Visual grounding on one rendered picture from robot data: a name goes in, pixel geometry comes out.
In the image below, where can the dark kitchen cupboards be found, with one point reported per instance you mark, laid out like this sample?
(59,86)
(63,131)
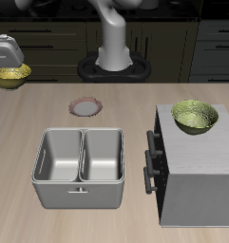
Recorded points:
(55,41)

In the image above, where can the yellow-green bowl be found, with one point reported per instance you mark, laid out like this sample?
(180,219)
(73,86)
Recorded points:
(195,117)

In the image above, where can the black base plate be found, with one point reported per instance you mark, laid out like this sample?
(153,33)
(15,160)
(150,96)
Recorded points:
(87,70)

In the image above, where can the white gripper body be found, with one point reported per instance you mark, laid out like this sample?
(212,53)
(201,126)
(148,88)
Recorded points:
(6,53)

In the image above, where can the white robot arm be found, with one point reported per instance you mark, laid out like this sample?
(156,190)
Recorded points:
(113,41)

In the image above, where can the yellow bowl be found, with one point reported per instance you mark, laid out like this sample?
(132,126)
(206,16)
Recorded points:
(12,77)

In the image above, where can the white two-bin basket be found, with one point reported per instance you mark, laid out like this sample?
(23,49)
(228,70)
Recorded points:
(78,193)

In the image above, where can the grey cabinet with dark front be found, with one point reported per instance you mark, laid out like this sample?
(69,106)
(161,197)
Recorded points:
(198,177)

